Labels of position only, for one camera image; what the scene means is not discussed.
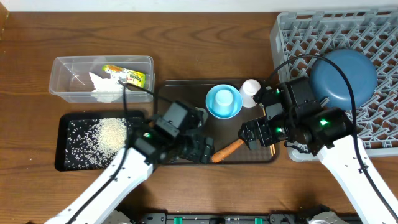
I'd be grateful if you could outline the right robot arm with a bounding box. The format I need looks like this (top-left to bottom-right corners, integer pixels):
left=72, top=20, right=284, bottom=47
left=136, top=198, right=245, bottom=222
left=238, top=108, right=397, bottom=223

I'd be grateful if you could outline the white cup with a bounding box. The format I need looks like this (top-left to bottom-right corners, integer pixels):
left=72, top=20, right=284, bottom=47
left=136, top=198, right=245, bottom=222
left=239, top=79, right=261, bottom=108

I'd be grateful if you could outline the yellow-green snack wrapper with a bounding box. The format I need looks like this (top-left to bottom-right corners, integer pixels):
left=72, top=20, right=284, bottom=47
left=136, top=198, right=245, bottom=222
left=102, top=64, right=146, bottom=88

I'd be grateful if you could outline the white rice pile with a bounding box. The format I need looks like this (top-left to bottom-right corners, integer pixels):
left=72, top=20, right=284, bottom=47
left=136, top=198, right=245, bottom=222
left=63, top=118, right=131, bottom=171

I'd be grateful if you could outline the white napkin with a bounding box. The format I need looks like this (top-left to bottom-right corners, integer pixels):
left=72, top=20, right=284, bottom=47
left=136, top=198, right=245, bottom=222
left=89, top=72, right=123, bottom=103

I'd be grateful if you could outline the dark blue plate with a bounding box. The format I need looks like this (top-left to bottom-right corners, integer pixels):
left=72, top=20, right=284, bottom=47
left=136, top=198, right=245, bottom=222
left=309, top=49, right=377, bottom=110

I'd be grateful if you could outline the clear plastic bin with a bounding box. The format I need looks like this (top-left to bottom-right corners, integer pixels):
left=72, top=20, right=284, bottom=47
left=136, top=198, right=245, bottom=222
left=49, top=55, right=155, bottom=103

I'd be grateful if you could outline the orange carrot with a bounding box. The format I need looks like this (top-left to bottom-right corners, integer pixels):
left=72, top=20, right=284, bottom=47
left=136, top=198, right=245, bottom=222
left=211, top=139, right=244, bottom=163

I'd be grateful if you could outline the light blue bowl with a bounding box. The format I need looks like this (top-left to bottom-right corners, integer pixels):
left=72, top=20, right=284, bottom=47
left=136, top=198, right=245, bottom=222
left=205, top=84, right=243, bottom=119

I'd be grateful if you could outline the grey dishwasher rack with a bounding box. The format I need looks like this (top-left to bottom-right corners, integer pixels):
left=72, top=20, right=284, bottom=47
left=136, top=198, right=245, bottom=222
left=270, top=8, right=397, bottom=157

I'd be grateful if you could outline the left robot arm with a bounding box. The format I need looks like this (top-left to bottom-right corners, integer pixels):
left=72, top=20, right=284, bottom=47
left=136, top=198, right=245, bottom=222
left=47, top=125, right=214, bottom=224

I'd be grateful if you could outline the black plastic tray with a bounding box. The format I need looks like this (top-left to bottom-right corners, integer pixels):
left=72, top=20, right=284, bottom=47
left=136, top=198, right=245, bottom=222
left=55, top=110, right=144, bottom=171

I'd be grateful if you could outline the light blue cup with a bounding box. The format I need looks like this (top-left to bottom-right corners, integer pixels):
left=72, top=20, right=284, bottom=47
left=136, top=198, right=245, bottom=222
left=213, top=89, right=234, bottom=117

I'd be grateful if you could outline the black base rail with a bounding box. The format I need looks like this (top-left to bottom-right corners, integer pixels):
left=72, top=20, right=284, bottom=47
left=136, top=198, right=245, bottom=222
left=137, top=213, right=305, bottom=224

